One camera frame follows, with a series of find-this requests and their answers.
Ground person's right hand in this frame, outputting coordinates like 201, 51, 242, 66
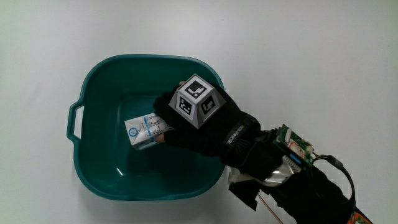
152, 73, 262, 167

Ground white blue milk carton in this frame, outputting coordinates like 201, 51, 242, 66
124, 112, 174, 151

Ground green plastic basin plate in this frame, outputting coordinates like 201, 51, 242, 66
66, 54, 226, 202

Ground person's right forearm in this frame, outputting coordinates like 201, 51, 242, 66
219, 124, 374, 224

